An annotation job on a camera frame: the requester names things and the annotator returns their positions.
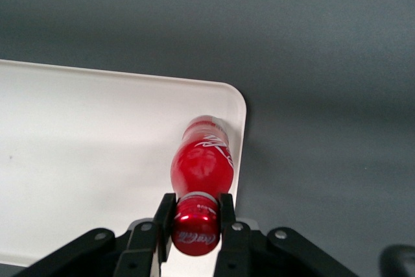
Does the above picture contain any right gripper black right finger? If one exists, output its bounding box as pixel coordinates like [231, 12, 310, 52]
[215, 193, 357, 277]

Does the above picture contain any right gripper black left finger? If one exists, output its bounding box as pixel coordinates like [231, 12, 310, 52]
[12, 193, 178, 277]

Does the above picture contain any red coke bottle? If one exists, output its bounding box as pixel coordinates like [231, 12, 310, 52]
[169, 114, 235, 256]

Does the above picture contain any beige rectangular tray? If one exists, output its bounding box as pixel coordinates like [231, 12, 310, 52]
[0, 58, 248, 268]

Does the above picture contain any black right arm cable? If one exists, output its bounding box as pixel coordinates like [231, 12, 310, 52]
[381, 244, 415, 277]

